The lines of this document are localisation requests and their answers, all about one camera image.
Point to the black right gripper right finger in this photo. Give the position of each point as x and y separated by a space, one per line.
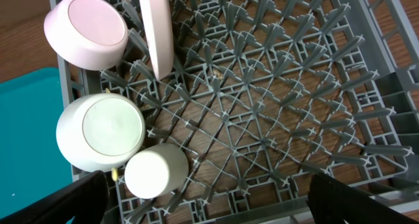
331 201

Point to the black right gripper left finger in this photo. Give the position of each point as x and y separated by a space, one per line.
83 201

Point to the white bowl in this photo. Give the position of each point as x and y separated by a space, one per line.
100 131

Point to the white paper cup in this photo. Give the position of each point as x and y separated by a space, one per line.
156 171

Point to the large white plate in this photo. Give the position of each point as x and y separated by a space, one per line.
157 23

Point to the grey dishwasher rack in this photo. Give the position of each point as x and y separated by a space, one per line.
263 95

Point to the yellow plastic spoon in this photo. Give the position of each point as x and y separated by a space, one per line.
114 174

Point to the teal plastic tray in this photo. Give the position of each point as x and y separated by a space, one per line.
32 166

